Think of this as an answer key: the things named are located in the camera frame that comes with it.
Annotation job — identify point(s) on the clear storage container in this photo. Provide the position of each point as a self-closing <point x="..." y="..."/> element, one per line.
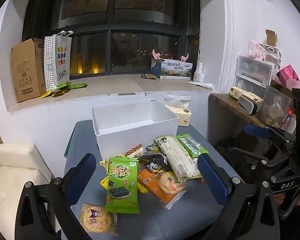
<point x="276" y="107"/>

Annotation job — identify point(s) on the small open cardboard box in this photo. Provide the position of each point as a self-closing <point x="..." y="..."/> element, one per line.
<point x="271" y="38"/>

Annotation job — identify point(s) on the white frame organizer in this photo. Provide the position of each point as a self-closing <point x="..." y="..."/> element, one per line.
<point x="271" y="53"/>

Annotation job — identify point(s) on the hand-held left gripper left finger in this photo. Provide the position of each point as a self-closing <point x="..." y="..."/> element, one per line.
<point x="83" y="173"/>

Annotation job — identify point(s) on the pink gift box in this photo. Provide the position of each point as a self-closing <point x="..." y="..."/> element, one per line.
<point x="288" y="76"/>

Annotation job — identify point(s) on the pink antler ornament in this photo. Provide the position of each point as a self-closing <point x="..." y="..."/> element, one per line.
<point x="185" y="57"/>
<point x="157" y="54"/>

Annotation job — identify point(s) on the yellow cartoon snack packet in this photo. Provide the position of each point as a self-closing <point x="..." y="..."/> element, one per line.
<point x="98" y="220"/>

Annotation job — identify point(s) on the round rice cracker packet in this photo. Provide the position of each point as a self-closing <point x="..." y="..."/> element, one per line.
<point x="165" y="185"/>

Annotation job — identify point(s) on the pile of green sachets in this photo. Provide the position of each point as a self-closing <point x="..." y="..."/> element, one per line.
<point x="62" y="88"/>

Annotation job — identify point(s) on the brown cardboard box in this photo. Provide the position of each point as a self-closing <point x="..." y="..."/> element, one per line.
<point x="25" y="72"/>

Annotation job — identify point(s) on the white cardboard box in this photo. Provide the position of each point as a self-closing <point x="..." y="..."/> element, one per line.
<point x="130" y="135"/>

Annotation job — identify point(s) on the brown wrapper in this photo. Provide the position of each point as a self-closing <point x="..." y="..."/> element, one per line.
<point x="148" y="76"/>

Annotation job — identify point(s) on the green seaweed snack packet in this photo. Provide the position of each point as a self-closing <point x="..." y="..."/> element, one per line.
<point x="121" y="187"/>

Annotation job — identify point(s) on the brown checkered wafer packet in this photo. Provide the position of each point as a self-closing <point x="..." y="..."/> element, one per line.
<point x="135" y="151"/>

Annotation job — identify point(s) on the cream alarm clock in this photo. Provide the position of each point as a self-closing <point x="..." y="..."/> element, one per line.
<point x="250" y="103"/>

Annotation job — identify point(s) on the pink patterned box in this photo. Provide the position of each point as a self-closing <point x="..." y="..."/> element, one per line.
<point x="256" y="50"/>

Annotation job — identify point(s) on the gold wrapper snack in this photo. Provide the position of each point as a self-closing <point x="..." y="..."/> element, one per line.
<point x="104" y="163"/>

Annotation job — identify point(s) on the cream tissue pack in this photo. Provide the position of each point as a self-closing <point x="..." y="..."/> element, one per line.
<point x="182" y="117"/>

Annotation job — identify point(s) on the small yellow-green snack packet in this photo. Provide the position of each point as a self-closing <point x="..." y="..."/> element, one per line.
<point x="153" y="147"/>

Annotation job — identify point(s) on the small cream box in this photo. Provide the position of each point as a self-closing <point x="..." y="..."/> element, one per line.
<point x="236" y="92"/>

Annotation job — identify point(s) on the dark window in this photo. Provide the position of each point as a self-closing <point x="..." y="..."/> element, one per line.
<point x="140" y="7"/>

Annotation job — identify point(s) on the printed landscape carton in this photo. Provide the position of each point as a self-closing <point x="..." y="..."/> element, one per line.
<point x="175" y="68"/>

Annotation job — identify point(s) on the dark snack packet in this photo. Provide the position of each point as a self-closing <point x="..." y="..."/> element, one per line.
<point x="155" y="160"/>

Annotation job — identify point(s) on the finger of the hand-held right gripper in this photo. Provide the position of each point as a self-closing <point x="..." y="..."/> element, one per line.
<point x="250" y="158"/>
<point x="257" y="131"/>

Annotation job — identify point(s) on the green snack bar packet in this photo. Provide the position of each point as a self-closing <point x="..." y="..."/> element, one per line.
<point x="192" y="145"/>

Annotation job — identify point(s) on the white dotted shopping bag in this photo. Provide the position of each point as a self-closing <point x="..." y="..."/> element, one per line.
<point x="58" y="60"/>

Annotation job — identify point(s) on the long white cracker packet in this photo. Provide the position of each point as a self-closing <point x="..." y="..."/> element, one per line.
<point x="177" y="158"/>

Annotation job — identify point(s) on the clear drawer organizer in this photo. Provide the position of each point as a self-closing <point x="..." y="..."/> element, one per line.
<point x="252" y="72"/>

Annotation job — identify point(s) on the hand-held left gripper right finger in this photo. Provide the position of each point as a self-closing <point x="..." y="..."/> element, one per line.
<point x="211" y="177"/>

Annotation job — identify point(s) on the person's right hand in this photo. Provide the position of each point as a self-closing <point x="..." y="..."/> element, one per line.
<point x="280" y="200"/>

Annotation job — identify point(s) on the clear plastic bag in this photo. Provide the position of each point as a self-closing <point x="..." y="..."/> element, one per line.
<point x="177" y="101"/>

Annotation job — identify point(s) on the white plastic bottle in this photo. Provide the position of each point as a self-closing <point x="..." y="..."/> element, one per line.
<point x="199" y="73"/>

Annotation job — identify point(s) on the white sofa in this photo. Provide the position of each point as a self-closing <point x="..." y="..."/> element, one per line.
<point x="12" y="175"/>

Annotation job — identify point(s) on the dark side cabinet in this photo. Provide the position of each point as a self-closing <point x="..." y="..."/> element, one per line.
<point x="222" y="120"/>

